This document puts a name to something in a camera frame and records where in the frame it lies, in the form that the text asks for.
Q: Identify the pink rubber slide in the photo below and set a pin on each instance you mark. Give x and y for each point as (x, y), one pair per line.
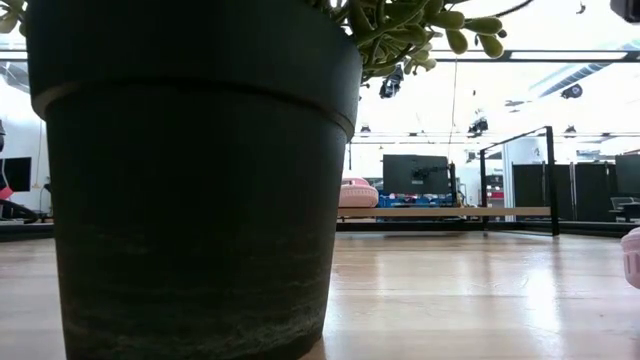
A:
(357, 196)
(632, 260)

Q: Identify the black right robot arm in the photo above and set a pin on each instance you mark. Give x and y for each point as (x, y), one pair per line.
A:
(627, 9)

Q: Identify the blue storage bins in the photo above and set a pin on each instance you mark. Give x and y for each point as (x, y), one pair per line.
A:
(415, 201)

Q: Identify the dark plant pot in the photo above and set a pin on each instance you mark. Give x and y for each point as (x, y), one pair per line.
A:
(195, 200)

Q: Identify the green artificial plant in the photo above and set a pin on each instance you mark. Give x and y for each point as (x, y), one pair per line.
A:
(400, 30)

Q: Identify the black room divider panels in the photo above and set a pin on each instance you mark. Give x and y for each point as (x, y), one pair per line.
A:
(590, 192)

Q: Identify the grey office chair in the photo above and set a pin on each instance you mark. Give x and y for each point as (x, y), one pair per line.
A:
(625, 205)

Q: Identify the black hanging ceiling camera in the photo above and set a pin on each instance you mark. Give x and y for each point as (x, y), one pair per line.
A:
(572, 91)
(478, 126)
(391, 85)

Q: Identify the wooden shelf with black frame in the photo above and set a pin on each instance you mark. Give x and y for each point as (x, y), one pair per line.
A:
(440, 212)

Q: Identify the black metal rig frame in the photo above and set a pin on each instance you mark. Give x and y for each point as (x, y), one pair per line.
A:
(450, 226)

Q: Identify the black wall monitor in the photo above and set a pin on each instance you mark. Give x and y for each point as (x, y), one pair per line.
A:
(17, 174)

